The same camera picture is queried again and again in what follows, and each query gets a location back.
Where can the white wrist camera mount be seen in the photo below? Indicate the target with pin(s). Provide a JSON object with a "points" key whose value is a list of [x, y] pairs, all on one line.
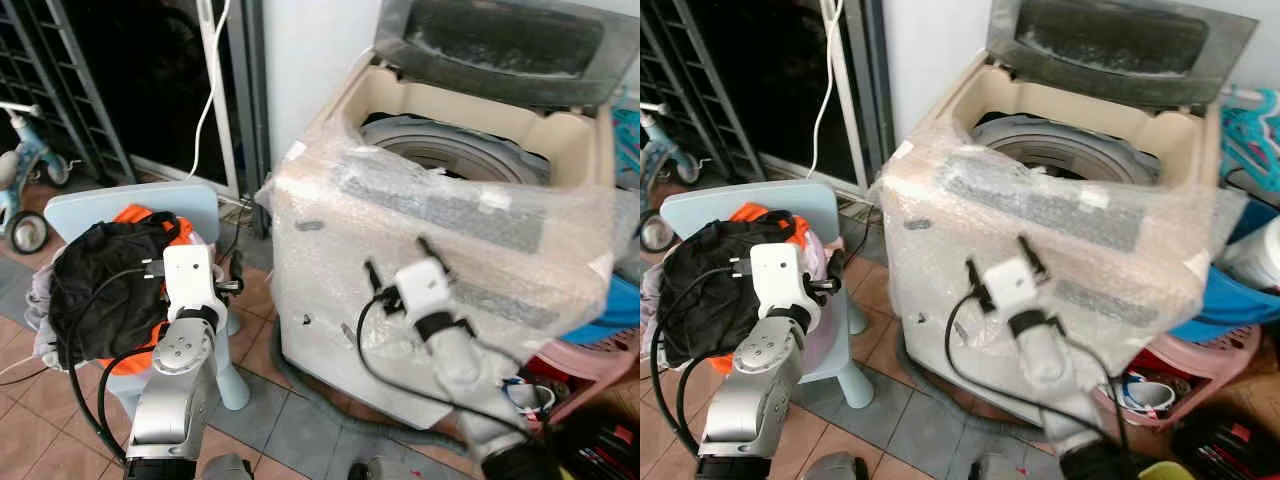
{"points": [[190, 275], [780, 272], [425, 288], [1012, 285]]}

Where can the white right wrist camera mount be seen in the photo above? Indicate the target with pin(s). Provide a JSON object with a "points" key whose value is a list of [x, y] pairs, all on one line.
{"points": [[1012, 285], [425, 288]]}

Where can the white container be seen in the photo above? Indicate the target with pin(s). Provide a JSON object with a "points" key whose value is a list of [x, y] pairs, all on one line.
{"points": [[1258, 255]]}

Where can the blue plastic basin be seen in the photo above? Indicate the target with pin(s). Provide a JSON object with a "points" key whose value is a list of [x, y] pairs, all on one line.
{"points": [[615, 305], [1225, 310]]}

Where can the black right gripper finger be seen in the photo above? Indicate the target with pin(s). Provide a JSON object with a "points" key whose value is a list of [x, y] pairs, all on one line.
{"points": [[1032, 254], [974, 274], [373, 275], [432, 252]]}

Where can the light blue plastic chair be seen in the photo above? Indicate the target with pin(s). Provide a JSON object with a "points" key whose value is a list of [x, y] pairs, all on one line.
{"points": [[90, 205], [700, 203]]}

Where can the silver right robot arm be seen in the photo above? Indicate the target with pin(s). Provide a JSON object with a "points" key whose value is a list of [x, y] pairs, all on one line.
{"points": [[1060, 380], [465, 380]]}

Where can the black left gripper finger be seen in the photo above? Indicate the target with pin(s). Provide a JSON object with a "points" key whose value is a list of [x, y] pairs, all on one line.
{"points": [[740, 267], [828, 284], [152, 268], [235, 275]]}

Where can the black garment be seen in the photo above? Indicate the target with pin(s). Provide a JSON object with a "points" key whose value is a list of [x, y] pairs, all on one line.
{"points": [[710, 280], [100, 280]]}

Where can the yellow plastic item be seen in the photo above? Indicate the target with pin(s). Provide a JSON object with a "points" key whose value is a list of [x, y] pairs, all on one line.
{"points": [[1168, 471]]}

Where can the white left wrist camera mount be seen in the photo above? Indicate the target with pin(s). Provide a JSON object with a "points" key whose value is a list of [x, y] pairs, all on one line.
{"points": [[190, 275], [780, 272]]}

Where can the bubble-wrapped top-load washing machine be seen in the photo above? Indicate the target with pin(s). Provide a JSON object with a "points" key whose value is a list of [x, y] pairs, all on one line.
{"points": [[930, 250], [330, 250]]}

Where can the grey robot left foot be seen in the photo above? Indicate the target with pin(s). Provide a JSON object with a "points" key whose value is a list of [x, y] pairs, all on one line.
{"points": [[835, 468], [225, 468]]}

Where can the grey sliding door frame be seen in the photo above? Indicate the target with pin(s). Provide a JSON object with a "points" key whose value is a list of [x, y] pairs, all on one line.
{"points": [[872, 90], [245, 90]]}

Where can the white cup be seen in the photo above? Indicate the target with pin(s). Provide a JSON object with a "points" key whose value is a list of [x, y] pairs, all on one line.
{"points": [[528, 400], [1145, 400]]}

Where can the red and black bag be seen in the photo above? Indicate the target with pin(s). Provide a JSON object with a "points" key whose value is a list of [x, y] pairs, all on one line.
{"points": [[1230, 445], [600, 450]]}

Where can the grey washing machine lid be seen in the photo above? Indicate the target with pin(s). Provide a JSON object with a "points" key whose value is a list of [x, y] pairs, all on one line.
{"points": [[1110, 40], [500, 40]]}

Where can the light blue child tricycle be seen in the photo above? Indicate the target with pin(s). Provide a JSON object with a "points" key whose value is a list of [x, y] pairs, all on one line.
{"points": [[25, 170], [660, 165]]}

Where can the teal child bicycle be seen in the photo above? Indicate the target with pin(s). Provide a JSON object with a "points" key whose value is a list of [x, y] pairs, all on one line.
{"points": [[628, 135], [1255, 135]]}

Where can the orange garment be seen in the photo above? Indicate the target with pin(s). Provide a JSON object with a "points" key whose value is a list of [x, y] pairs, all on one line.
{"points": [[140, 214], [755, 212]]}

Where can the dark metal window grille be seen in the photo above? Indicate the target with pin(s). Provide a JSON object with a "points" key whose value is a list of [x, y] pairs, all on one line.
{"points": [[700, 90], [70, 90]]}

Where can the pink plastic basket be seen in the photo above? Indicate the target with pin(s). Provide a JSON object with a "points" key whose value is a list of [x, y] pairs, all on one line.
{"points": [[1215, 365], [600, 365]]}

